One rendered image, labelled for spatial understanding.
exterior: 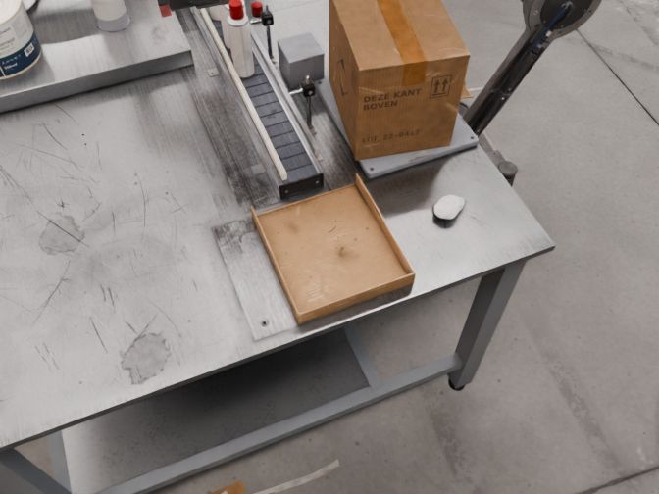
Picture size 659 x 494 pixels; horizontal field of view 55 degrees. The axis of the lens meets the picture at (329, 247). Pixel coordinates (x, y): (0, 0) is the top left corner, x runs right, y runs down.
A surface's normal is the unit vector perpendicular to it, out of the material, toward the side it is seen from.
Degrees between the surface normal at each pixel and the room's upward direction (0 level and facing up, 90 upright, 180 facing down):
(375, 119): 90
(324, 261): 0
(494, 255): 0
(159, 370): 0
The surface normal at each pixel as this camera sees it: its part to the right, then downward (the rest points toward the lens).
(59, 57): 0.00, -0.58
